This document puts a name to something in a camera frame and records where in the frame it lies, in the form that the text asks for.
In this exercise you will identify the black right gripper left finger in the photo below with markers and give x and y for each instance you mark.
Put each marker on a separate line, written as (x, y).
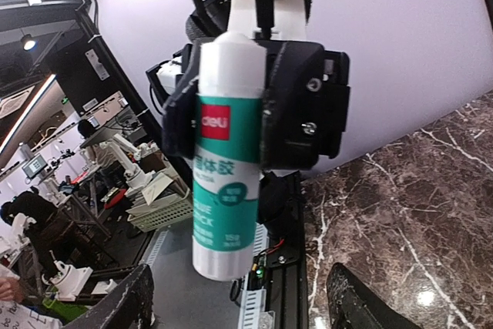
(131, 302)

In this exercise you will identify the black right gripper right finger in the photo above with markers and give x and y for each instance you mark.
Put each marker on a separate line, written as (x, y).
(352, 304)

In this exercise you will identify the small white-capped glue bottle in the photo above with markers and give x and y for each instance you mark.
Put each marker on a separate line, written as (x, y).
(226, 164)

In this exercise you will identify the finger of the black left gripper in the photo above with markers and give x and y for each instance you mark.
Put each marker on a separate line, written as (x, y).
(179, 110)
(290, 100)

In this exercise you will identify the black front rail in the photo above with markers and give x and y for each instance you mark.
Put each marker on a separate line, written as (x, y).
(279, 265)

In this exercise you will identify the white slotted cable duct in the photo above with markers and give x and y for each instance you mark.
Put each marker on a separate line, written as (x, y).
(184, 299)

